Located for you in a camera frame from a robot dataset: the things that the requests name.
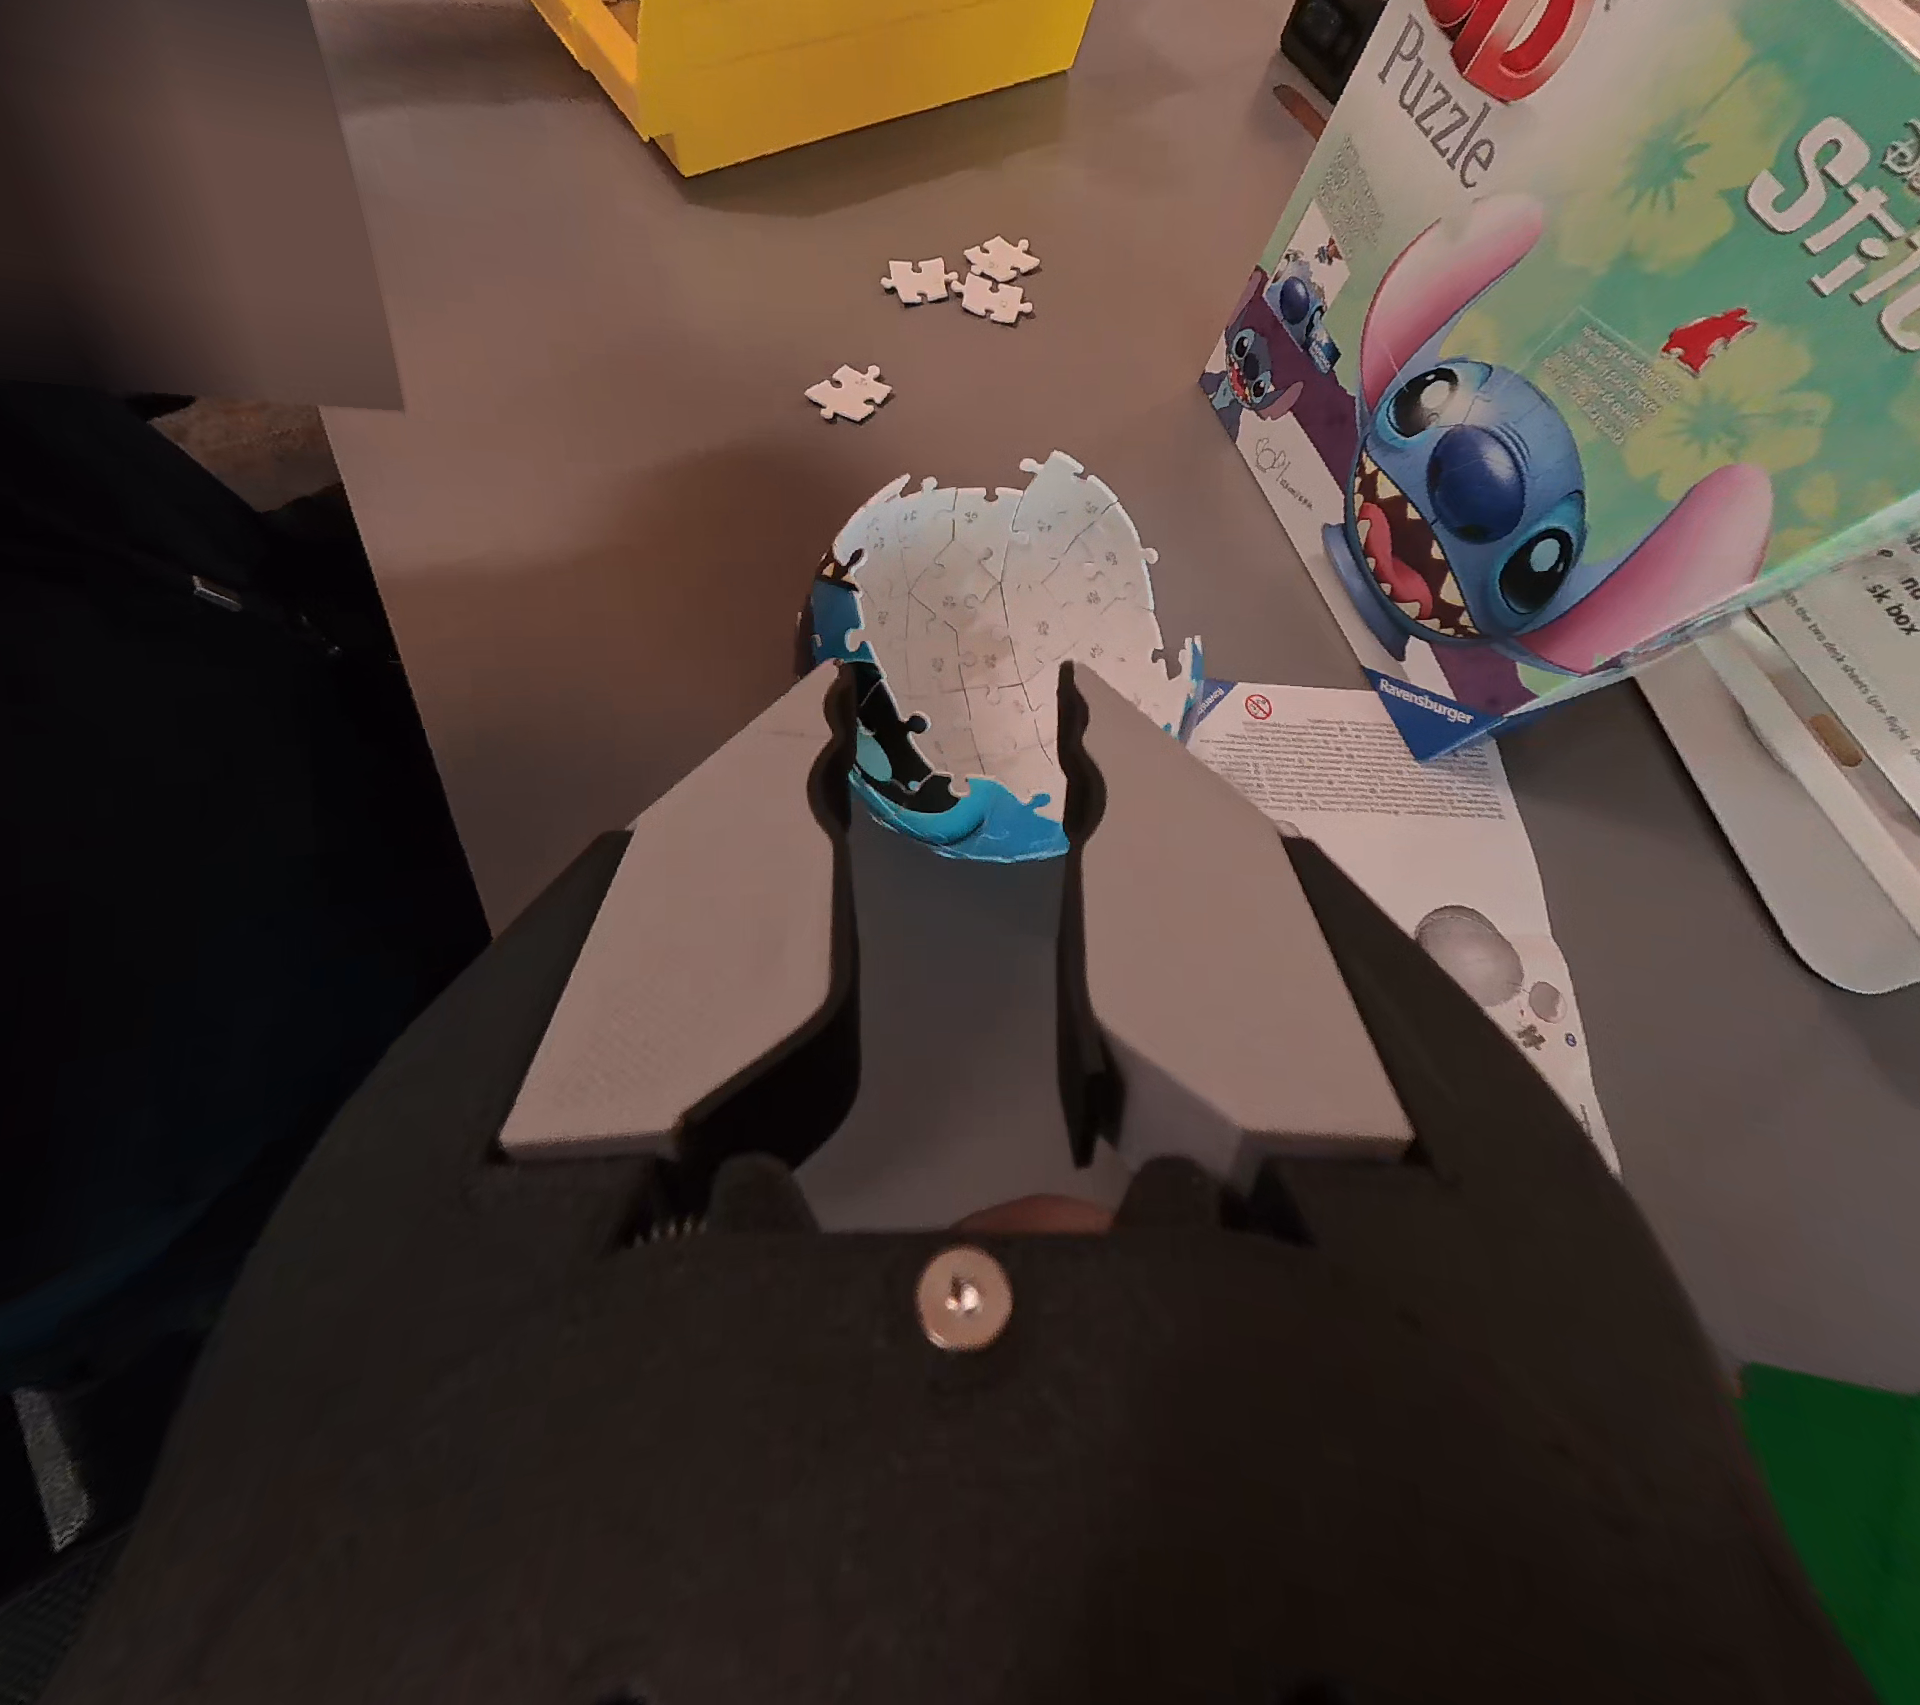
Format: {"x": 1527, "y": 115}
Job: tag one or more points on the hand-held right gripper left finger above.
{"x": 675, "y": 986}

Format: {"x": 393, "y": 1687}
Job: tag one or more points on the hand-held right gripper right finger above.
{"x": 1231, "y": 986}

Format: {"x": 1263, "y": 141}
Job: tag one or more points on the partly built puzzle ball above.
{"x": 990, "y": 625}

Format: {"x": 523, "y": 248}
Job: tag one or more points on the colourful cardboard puzzle box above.
{"x": 1650, "y": 235}

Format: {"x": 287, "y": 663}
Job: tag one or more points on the white paper leaflet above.
{"x": 1381, "y": 804}

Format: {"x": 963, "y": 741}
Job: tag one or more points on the black box device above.
{"x": 1335, "y": 11}

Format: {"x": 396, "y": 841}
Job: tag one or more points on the person's dark clothing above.
{"x": 180, "y": 835}

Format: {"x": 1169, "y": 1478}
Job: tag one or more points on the green plastic bin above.
{"x": 1844, "y": 1510}

